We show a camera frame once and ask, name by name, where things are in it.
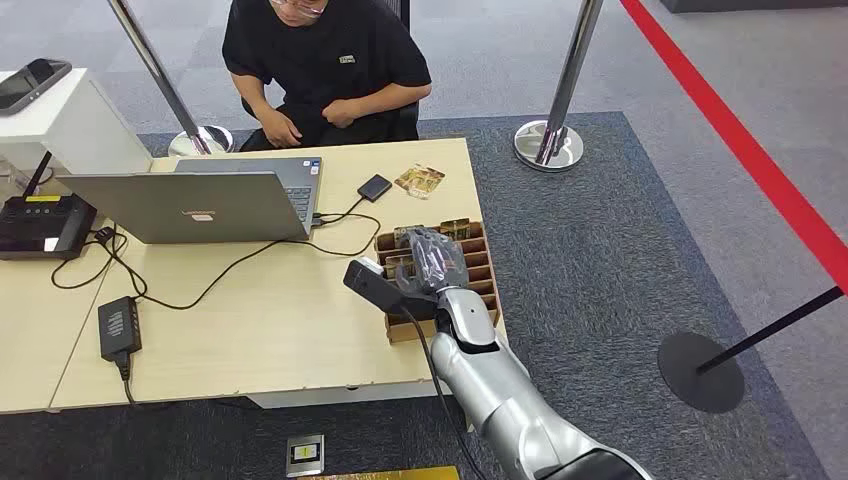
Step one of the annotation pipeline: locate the black tablet device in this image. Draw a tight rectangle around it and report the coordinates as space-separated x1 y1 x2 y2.
0 58 73 117

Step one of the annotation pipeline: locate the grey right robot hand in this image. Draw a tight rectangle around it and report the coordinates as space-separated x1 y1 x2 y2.
395 228 470 298

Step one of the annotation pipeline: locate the person's left hand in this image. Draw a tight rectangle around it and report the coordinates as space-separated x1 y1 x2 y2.
322 99 362 130

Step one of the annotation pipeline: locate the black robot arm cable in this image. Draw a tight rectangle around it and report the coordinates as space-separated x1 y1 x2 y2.
399 306 486 480

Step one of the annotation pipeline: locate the black router with antenna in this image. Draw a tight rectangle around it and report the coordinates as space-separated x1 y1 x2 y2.
0 151 98 261

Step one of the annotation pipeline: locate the long black laptop power cable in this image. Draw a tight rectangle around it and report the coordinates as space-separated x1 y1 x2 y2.
109 211 384 313

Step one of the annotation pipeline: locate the person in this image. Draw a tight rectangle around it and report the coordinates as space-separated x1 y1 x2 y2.
221 0 433 152

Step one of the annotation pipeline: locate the black card reader cable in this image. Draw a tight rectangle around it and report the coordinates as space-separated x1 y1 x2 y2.
311 195 367 227

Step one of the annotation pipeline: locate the dark grey carpet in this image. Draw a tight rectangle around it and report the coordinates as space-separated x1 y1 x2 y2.
0 111 829 480

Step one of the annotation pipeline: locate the black stanchion with round base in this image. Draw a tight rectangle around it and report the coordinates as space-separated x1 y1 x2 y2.
657 286 846 415

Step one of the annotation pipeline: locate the white pedestal box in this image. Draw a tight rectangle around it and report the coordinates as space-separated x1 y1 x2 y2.
0 68 154 175

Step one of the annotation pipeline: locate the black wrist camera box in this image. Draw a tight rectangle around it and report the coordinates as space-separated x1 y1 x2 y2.
343 258 439 321

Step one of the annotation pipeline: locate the black adapter mains cable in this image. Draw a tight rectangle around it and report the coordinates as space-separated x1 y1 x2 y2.
115 351 138 407

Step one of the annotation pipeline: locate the upright chrome stanchion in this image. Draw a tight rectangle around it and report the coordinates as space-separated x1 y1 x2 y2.
513 0 605 174

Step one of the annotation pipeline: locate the silver floor socket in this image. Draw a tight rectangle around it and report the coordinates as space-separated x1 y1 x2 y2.
285 434 326 479

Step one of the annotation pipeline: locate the small black card reader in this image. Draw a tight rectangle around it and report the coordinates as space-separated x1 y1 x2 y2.
356 174 393 203

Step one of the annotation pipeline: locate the brown cardboard card organizer box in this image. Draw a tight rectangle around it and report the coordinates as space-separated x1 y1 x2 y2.
374 220 501 344

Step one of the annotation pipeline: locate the grey laptop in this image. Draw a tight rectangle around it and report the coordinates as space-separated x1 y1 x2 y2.
56 156 324 245

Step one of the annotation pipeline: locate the red floor tape line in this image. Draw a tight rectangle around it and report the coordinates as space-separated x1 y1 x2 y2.
619 0 848 294

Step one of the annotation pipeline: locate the black router cable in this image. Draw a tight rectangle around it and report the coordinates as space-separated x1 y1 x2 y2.
50 226 148 299

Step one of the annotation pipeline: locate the yellow floor plate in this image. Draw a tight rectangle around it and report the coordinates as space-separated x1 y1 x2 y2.
298 466 461 480

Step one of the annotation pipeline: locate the leaning chrome stanchion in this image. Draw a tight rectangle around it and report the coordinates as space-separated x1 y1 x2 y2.
107 0 235 158

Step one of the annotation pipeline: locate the black power adapter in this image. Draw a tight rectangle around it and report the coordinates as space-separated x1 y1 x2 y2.
97 296 143 363

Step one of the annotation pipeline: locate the person's right hand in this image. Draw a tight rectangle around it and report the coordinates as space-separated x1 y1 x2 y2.
258 105 305 150

